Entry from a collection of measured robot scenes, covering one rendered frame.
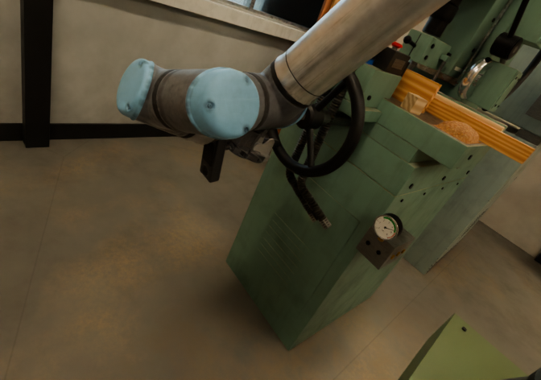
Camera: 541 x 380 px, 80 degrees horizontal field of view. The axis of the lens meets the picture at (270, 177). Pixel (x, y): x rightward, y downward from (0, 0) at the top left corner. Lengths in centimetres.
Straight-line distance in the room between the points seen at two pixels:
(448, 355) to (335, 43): 53
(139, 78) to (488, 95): 93
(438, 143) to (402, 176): 11
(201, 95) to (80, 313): 95
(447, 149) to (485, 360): 41
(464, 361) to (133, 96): 67
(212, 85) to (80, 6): 141
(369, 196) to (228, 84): 58
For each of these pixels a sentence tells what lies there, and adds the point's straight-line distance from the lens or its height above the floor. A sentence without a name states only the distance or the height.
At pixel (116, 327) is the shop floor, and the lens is 120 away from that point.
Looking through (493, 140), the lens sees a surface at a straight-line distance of 95.
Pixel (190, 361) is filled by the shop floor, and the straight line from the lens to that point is 117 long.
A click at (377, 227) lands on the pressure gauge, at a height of 65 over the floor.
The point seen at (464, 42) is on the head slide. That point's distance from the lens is 110.
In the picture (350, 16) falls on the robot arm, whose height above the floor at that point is 103.
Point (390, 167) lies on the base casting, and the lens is 86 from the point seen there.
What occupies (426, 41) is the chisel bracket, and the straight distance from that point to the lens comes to 99.
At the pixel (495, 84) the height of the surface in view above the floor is 103.
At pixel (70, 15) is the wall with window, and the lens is 178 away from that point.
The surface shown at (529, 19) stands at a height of 120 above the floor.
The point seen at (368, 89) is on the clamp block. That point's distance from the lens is 80.
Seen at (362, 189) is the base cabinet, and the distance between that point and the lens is 91.
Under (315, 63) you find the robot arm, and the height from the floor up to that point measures 96.
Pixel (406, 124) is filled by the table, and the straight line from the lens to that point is 85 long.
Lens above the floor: 102
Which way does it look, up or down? 28 degrees down
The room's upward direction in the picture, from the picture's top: 24 degrees clockwise
